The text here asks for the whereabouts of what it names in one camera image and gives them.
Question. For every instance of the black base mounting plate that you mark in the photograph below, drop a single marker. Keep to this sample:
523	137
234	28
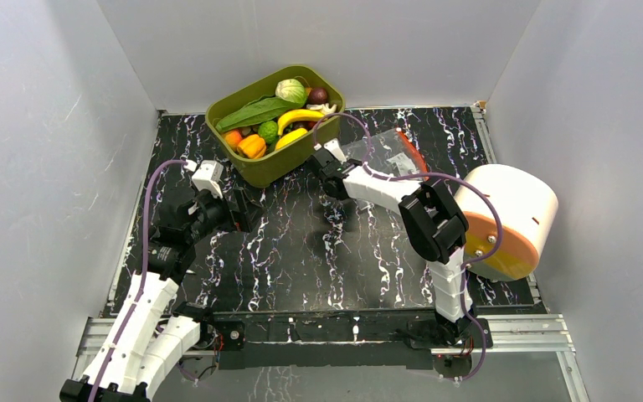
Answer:
345	338

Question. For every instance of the clear zip top bag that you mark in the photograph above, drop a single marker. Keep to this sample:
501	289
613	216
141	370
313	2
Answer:
389	154

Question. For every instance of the green leafy vegetable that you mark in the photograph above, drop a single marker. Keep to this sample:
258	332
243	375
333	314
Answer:
256	112

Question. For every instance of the yellow banana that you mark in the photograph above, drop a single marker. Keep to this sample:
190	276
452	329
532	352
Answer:
293	116
290	137

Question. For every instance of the lower yellow banana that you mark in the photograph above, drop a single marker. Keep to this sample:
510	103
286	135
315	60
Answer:
290	137

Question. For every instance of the orange bell pepper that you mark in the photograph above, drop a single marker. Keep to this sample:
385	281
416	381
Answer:
252	147

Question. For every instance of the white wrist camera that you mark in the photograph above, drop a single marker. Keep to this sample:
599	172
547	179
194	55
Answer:
334	147
206	178

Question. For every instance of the green bumpy lime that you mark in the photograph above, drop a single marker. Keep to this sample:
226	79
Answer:
268	131

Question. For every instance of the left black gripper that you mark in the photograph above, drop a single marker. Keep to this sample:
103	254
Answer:
244	219

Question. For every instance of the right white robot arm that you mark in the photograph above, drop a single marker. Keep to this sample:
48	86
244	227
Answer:
434	224

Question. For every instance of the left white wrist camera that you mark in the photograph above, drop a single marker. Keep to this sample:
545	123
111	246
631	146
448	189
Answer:
206	178

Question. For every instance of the small orange fruit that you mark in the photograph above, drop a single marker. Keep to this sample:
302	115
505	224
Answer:
233	138

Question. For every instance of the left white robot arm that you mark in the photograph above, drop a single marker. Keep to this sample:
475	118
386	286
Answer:
134	360

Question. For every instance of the olive green plastic bin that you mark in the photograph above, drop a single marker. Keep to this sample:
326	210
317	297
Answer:
275	164

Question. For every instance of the white orange cylinder drum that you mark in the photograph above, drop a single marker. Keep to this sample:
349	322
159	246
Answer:
526	206

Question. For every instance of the green white cabbage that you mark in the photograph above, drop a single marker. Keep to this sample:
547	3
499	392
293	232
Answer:
291	90

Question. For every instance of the upper yellow banana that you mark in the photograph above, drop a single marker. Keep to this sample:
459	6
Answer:
293	116

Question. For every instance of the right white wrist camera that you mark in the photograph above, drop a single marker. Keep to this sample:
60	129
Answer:
334	147

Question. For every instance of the dark purple fruit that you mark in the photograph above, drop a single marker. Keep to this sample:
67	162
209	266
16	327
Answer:
317	96

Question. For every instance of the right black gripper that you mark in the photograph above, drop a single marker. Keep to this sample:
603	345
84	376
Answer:
326	166

